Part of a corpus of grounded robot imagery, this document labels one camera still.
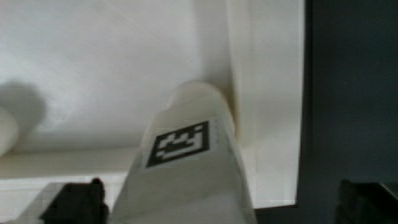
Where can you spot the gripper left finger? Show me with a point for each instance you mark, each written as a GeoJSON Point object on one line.
{"type": "Point", "coordinates": [78, 206]}

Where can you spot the white square table top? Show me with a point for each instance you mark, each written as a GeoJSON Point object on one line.
{"type": "Point", "coordinates": [96, 57]}

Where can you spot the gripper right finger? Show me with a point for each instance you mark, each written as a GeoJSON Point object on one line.
{"type": "Point", "coordinates": [366, 203]}

